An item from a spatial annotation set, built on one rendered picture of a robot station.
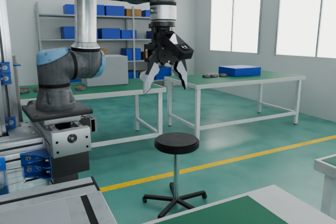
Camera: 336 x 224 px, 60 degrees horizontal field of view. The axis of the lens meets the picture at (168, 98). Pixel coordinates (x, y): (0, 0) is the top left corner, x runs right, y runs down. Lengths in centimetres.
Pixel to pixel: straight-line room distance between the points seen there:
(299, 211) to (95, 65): 92
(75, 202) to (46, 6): 683
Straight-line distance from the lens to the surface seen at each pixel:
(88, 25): 122
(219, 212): 103
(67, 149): 110
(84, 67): 121
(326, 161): 156
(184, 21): 816
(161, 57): 82
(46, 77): 118
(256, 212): 106
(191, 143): 213
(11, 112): 136
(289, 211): 110
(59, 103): 117
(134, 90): 318
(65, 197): 40
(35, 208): 39
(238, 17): 683
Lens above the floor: 131
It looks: 12 degrees down
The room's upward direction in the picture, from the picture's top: straight up
